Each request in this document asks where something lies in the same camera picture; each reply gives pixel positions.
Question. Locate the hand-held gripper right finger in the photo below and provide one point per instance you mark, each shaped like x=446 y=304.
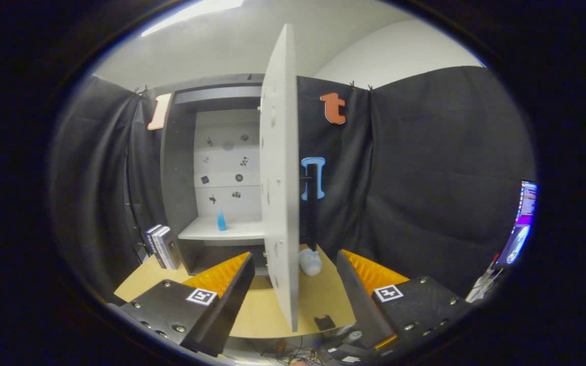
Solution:
x=359 y=300

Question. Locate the black backdrop cloth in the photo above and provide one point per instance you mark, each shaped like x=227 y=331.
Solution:
x=425 y=178

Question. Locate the white cabinet shelf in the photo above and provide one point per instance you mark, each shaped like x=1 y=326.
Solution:
x=222 y=235

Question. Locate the small clear blue cup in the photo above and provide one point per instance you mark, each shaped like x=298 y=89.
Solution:
x=221 y=222

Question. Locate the grey cabinet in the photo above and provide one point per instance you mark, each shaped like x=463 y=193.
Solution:
x=178 y=168

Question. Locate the pale plush toy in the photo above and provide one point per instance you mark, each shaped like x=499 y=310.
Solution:
x=311 y=263

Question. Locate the grey blue cover book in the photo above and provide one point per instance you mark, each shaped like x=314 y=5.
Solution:
x=171 y=249

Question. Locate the white spine book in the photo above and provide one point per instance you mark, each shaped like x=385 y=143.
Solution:
x=158 y=246

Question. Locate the computer monitor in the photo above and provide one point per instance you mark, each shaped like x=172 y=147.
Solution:
x=519 y=229

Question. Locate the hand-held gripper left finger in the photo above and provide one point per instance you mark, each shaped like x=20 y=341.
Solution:
x=232 y=300

